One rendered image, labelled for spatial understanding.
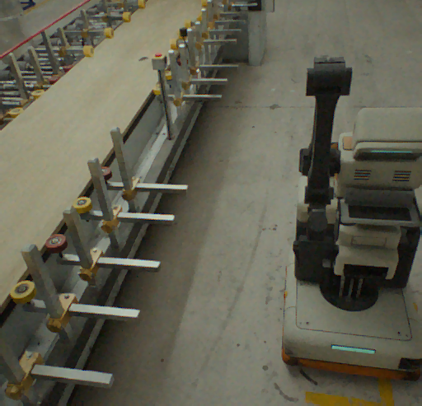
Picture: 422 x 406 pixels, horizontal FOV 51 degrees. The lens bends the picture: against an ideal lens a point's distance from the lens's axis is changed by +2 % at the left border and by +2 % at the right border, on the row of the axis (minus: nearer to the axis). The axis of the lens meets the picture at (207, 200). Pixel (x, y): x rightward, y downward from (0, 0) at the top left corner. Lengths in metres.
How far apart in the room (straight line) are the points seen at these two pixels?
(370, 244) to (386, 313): 0.58
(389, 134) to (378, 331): 1.06
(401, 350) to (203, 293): 1.12
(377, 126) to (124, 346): 1.75
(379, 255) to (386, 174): 0.36
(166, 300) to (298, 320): 0.86
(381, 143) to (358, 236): 0.45
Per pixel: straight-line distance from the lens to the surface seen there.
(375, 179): 1.63
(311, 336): 2.19
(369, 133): 1.49
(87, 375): 1.49
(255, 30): 5.67
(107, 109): 2.84
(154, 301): 2.72
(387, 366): 2.32
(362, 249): 1.84
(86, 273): 1.80
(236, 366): 2.42
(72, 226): 1.69
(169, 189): 2.12
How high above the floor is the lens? 2.05
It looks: 37 degrees down
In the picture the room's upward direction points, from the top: 6 degrees counter-clockwise
